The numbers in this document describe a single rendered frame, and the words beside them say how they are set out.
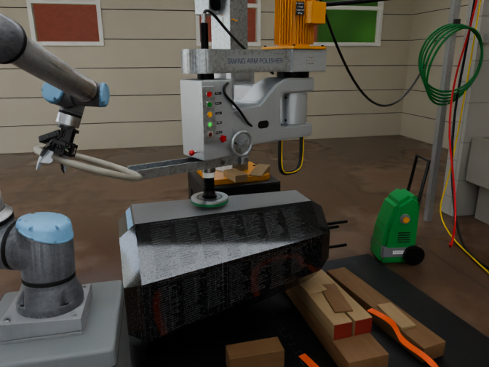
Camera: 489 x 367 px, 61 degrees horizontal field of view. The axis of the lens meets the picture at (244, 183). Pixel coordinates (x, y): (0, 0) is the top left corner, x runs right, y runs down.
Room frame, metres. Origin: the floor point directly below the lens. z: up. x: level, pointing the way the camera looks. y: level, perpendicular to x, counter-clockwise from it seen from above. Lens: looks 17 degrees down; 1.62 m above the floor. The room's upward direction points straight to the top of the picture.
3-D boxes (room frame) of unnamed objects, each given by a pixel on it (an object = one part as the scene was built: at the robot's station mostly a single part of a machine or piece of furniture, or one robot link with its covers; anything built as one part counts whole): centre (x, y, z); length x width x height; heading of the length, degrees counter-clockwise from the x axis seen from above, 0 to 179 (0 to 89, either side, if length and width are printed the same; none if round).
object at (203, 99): (2.15, 0.19, 1.35); 0.08 x 0.03 x 0.28; 129
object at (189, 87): (2.34, 0.14, 1.30); 0.36 x 0.22 x 0.45; 129
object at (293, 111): (2.70, -0.31, 1.32); 0.19 x 0.19 x 0.20
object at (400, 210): (3.22, -1.27, 0.43); 0.35 x 0.35 x 0.87; 4
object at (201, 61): (2.51, -0.07, 1.60); 0.96 x 0.25 x 0.17; 129
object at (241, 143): (2.27, 0.03, 1.18); 0.15 x 0.10 x 0.15; 129
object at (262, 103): (2.52, -0.11, 1.28); 0.74 x 0.23 x 0.49; 129
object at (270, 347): (1.89, -0.05, 0.07); 0.30 x 0.12 x 0.12; 104
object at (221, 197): (2.29, 0.20, 0.85); 0.21 x 0.21 x 0.01
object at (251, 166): (3.21, 0.10, 0.76); 0.49 x 0.49 x 0.05; 19
